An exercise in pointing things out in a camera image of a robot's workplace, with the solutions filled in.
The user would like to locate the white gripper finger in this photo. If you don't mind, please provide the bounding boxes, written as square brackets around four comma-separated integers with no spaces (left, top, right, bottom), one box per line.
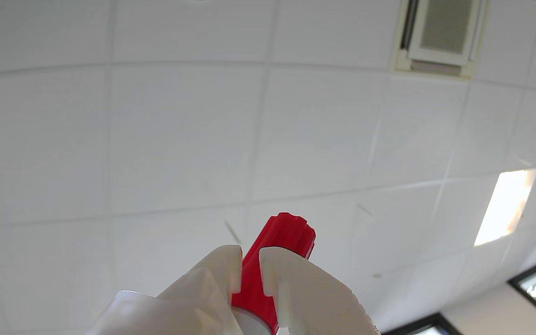
[259,247,381,335]
[156,245,244,335]

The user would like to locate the red whiteboard marker pen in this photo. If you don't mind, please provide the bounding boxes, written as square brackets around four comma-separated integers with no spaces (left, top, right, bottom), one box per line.
[231,213,316,335]

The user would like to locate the ceiling light panel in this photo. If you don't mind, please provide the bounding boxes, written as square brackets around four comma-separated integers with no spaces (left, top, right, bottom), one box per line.
[474,168,536,247]

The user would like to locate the ceiling air vent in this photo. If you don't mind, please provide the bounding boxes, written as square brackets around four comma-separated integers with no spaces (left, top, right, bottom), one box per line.
[391,0,489,79]

